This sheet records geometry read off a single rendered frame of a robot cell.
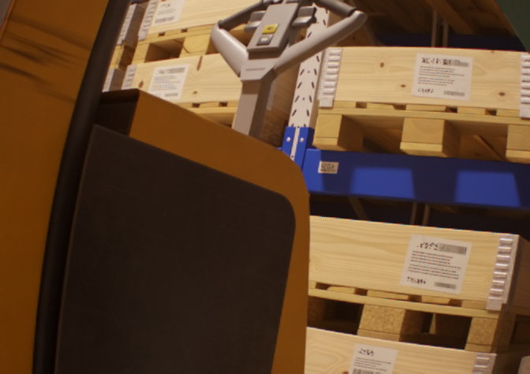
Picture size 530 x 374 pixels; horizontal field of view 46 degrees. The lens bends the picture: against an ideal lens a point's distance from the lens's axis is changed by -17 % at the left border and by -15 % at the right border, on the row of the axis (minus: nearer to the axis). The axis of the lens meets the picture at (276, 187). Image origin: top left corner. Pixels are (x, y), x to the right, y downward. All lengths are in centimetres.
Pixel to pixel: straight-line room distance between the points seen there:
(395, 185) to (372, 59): 41
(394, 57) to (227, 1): 84
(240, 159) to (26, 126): 30
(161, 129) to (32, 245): 20
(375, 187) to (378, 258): 25
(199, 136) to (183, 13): 216
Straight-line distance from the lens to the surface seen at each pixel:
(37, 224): 75
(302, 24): 153
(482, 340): 190
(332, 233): 217
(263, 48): 154
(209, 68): 270
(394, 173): 219
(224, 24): 171
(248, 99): 150
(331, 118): 229
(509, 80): 206
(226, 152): 86
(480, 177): 205
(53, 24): 75
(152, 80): 292
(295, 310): 100
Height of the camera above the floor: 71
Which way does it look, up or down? 8 degrees up
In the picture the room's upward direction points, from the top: 11 degrees clockwise
